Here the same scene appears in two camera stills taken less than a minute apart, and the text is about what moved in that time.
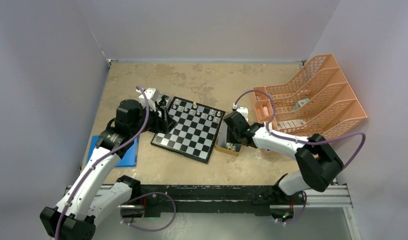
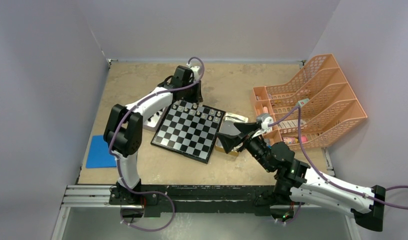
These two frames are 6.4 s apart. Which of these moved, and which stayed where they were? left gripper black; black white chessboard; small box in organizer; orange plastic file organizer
Moved: left gripper black
Stayed: orange plastic file organizer; small box in organizer; black white chessboard
